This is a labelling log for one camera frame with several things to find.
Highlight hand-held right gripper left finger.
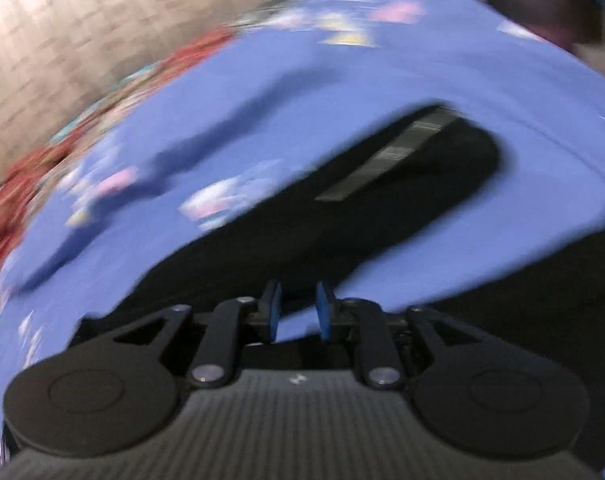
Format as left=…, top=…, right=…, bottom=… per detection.
left=85, top=280, right=283, bottom=390

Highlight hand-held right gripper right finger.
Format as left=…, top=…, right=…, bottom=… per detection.
left=315, top=280, right=489, bottom=391

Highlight black pants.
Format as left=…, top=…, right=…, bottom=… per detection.
left=77, top=100, right=605, bottom=391

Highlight blue printed bedsheet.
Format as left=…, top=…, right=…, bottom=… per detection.
left=0, top=0, right=605, bottom=480

